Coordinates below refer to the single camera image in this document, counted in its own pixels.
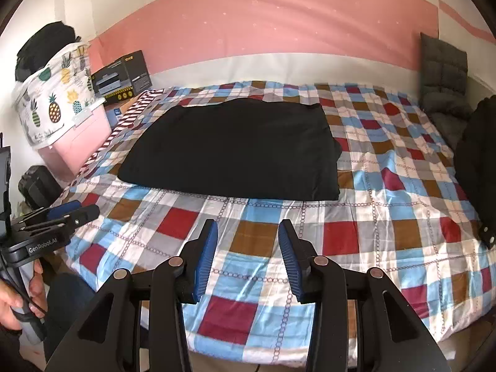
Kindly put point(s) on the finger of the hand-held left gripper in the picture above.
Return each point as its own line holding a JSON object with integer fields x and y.
{"x": 66, "y": 209}
{"x": 85, "y": 215}

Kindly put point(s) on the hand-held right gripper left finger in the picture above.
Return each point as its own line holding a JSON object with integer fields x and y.
{"x": 207, "y": 255}

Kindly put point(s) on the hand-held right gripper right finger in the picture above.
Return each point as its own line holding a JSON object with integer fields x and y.
{"x": 288, "y": 255}

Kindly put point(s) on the black garment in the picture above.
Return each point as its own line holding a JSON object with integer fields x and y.
{"x": 232, "y": 147}

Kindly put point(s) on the person's left hand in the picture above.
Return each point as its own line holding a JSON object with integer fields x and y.
{"x": 9, "y": 306}

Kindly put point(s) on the black case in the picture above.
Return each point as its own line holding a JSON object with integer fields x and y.
{"x": 38, "y": 186}

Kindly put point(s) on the checkered blanket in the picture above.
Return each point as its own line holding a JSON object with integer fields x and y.
{"x": 348, "y": 240}

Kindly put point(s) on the pink storage bin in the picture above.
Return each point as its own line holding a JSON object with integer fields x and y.
{"x": 77, "y": 143}

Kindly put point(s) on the blue box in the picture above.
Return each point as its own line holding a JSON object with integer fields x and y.
{"x": 118, "y": 114}

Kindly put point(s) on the pineapple print cloth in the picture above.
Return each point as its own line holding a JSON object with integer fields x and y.
{"x": 54, "y": 100}

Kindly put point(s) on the red white striped cloth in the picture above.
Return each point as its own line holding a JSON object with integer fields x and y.
{"x": 135, "y": 108}

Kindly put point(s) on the black printed cardboard box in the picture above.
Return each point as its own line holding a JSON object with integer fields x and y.
{"x": 128, "y": 73}

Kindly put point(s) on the black bag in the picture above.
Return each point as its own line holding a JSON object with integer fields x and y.
{"x": 42, "y": 46}

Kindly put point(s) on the black jacket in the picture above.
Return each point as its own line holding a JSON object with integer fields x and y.
{"x": 476, "y": 155}

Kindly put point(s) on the grey quilted cushion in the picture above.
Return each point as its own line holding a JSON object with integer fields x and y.
{"x": 441, "y": 69}

